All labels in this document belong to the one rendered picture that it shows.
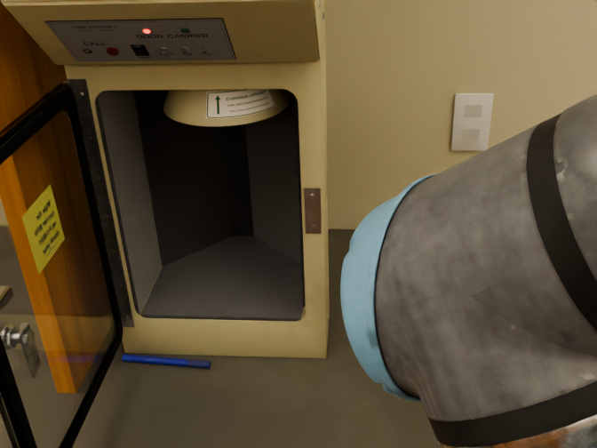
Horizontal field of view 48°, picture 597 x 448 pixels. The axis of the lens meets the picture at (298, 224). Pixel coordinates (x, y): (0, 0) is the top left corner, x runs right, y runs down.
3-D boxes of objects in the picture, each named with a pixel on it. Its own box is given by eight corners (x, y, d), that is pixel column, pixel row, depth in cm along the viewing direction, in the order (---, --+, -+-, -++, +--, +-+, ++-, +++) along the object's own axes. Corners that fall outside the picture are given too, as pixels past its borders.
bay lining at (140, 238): (174, 233, 123) (146, 40, 105) (314, 235, 121) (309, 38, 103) (136, 315, 102) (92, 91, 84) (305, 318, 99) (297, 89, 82)
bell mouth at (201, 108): (179, 84, 102) (175, 49, 100) (294, 84, 101) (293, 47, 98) (148, 127, 87) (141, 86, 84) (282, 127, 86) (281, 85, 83)
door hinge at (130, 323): (118, 326, 103) (66, 78, 84) (135, 326, 103) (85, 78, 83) (115, 332, 102) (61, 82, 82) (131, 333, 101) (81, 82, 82)
